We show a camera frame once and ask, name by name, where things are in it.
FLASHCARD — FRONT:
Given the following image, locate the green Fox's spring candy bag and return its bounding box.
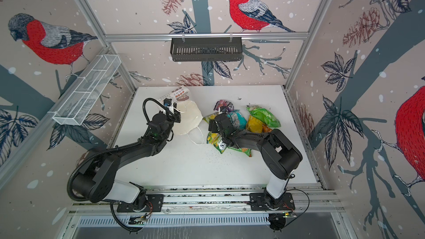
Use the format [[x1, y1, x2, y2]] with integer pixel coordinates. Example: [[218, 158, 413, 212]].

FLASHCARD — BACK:
[[207, 132, 228, 154]]

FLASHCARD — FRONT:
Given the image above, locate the teal candy bag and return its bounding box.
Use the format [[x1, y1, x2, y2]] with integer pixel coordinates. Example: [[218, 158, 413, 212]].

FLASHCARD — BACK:
[[227, 110, 247, 129]]

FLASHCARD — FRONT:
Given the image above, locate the purple Fox's berries candy bag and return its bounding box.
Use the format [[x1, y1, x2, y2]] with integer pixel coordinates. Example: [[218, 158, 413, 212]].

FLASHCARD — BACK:
[[214, 100, 235, 112]]

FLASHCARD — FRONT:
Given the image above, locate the white printed paper bag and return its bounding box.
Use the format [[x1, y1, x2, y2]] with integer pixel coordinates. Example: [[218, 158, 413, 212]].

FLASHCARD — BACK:
[[159, 86, 205, 145]]

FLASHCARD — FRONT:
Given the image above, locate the yellow snack bag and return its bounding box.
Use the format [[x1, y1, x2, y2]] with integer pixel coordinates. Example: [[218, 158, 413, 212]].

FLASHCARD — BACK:
[[246, 116, 264, 133]]

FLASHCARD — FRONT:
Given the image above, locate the green snack bag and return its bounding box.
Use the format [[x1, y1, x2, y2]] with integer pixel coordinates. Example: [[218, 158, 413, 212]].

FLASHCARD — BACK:
[[246, 105, 281, 128], [230, 147, 252, 157]]

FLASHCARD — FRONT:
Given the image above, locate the orange snack bag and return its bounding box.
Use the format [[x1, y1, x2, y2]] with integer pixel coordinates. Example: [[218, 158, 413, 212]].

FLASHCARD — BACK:
[[262, 124, 272, 133]]

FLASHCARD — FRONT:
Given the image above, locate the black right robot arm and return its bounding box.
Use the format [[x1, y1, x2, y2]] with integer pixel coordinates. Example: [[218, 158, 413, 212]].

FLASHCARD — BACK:
[[208, 114, 303, 200]]

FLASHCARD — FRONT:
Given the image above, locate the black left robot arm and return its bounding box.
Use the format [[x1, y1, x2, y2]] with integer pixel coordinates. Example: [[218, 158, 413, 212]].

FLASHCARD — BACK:
[[66, 112, 181, 204]]

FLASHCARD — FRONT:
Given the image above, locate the black hanging basket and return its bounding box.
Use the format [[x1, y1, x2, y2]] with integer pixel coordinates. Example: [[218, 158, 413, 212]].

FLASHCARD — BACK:
[[170, 37, 243, 62]]

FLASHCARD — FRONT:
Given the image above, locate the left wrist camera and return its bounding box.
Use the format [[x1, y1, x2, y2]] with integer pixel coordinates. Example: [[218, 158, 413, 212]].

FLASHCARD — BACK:
[[163, 98, 173, 108]]

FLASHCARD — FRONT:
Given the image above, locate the aluminium mounting rail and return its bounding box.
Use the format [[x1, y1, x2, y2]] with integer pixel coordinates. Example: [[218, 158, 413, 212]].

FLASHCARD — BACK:
[[71, 185, 343, 215]]

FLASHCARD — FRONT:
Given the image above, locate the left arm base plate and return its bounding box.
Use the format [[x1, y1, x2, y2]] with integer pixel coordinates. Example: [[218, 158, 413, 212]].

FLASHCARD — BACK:
[[117, 194, 164, 213]]

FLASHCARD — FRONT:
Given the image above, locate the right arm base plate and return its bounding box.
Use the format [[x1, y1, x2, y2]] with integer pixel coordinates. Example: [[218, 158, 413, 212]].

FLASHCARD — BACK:
[[247, 191, 295, 211]]

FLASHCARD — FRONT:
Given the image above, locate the white wire mesh basket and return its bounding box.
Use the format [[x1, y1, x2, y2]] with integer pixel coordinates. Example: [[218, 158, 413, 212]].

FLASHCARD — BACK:
[[53, 54, 121, 126]]

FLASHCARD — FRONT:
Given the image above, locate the aluminium frame crossbar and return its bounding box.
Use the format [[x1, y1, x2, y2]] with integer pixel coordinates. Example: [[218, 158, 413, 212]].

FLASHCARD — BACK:
[[104, 32, 310, 43]]

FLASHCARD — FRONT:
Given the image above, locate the black corrugated cable conduit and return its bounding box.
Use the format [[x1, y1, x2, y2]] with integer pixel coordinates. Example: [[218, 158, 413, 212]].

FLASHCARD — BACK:
[[66, 141, 140, 202]]

